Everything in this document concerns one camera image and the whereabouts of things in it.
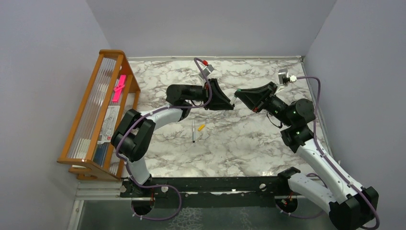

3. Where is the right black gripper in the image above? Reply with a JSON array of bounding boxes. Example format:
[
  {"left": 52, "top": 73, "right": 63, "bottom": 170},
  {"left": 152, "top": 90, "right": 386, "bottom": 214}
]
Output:
[{"left": 234, "top": 83, "right": 292, "bottom": 127}]

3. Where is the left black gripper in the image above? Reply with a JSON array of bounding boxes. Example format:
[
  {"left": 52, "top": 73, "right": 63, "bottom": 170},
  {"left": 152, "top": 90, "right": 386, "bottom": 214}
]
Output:
[{"left": 185, "top": 77, "right": 234, "bottom": 109}]

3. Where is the white pen brown tip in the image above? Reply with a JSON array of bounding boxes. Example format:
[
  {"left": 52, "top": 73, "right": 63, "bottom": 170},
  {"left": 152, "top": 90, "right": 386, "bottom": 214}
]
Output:
[{"left": 230, "top": 96, "right": 237, "bottom": 106}]

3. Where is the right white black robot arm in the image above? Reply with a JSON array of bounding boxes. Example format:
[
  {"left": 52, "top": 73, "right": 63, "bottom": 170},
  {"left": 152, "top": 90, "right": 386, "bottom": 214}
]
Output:
[{"left": 234, "top": 82, "right": 379, "bottom": 230}]

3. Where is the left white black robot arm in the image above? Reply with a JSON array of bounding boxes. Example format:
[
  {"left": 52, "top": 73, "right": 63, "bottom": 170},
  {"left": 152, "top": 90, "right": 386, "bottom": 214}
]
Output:
[{"left": 111, "top": 79, "right": 234, "bottom": 197}]

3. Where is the white pen leftmost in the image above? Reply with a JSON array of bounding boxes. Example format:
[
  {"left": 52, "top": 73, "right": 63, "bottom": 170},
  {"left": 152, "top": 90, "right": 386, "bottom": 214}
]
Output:
[{"left": 192, "top": 119, "right": 196, "bottom": 143}]

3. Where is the pink clip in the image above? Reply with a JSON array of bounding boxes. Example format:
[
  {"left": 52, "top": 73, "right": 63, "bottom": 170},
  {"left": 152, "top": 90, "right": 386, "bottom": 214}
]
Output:
[{"left": 111, "top": 74, "right": 126, "bottom": 103}]

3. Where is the wooden rack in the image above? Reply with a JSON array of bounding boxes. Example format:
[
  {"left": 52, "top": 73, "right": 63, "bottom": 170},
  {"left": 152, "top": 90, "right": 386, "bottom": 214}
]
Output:
[{"left": 57, "top": 49, "right": 141, "bottom": 182}]

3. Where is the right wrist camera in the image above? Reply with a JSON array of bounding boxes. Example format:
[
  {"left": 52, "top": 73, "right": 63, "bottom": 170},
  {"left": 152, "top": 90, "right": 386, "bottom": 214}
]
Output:
[{"left": 275, "top": 69, "right": 297, "bottom": 94}]

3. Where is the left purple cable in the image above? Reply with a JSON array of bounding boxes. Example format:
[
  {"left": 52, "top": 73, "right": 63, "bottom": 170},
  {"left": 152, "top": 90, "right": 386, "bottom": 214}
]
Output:
[{"left": 114, "top": 57, "right": 213, "bottom": 221}]

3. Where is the purple cable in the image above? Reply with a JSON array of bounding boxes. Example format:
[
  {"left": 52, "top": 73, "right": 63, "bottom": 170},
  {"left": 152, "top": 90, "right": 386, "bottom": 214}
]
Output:
[
  {"left": 114, "top": 57, "right": 213, "bottom": 221},
  {"left": 275, "top": 75, "right": 380, "bottom": 230}
]

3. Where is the black mounting rail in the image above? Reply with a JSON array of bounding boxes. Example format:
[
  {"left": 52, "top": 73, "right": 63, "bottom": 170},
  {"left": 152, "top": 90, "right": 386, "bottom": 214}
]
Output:
[{"left": 120, "top": 176, "right": 292, "bottom": 208}]

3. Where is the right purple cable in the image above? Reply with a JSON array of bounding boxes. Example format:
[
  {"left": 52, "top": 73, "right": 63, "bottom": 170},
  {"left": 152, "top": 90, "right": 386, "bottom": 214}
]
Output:
[{"left": 275, "top": 75, "right": 380, "bottom": 230}]

